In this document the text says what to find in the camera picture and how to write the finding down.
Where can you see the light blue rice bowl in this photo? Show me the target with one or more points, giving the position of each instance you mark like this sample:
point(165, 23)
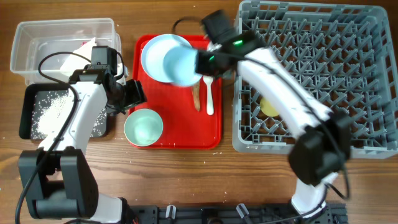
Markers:
point(179, 66)

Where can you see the white plastic spoon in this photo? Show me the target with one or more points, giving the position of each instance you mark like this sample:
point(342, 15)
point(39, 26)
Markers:
point(209, 101)

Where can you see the red plastic tray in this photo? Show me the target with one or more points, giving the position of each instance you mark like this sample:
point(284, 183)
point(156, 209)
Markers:
point(184, 126)

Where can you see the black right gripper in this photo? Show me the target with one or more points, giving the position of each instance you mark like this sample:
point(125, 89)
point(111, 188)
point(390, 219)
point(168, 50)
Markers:
point(200, 68)

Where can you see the yellow plastic cup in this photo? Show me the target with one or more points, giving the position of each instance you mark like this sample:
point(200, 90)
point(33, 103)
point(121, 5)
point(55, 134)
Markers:
point(267, 108)

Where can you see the black waste tray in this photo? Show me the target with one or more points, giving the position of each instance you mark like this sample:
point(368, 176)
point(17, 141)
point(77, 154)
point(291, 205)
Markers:
point(28, 106)

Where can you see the clear plastic bin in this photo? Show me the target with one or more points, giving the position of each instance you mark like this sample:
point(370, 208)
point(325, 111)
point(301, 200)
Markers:
point(35, 40)

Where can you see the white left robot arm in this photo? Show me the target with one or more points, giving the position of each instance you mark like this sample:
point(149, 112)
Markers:
point(57, 180)

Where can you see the brown carrot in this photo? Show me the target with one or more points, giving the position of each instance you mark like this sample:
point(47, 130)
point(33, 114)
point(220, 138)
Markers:
point(196, 96)

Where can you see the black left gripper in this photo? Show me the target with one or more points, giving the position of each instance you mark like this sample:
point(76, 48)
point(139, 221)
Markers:
point(136, 94)

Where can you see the light green bowl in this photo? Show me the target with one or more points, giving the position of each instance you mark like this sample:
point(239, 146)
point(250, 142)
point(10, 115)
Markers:
point(143, 127)

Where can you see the white napkin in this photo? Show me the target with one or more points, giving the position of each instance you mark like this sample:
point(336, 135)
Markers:
point(74, 62)

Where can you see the grey dishwasher rack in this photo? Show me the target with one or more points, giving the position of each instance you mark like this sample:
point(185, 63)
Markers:
point(343, 55)

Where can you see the white rice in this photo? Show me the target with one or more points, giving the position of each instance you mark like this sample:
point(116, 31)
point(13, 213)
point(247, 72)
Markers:
point(48, 106)

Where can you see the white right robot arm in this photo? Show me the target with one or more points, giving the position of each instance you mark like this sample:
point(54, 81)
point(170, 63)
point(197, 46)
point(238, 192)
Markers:
point(322, 137)

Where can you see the large light blue plate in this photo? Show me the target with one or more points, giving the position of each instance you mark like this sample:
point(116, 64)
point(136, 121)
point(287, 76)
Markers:
point(154, 52)

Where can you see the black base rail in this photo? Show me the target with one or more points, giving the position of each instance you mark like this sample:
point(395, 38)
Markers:
point(333, 213)

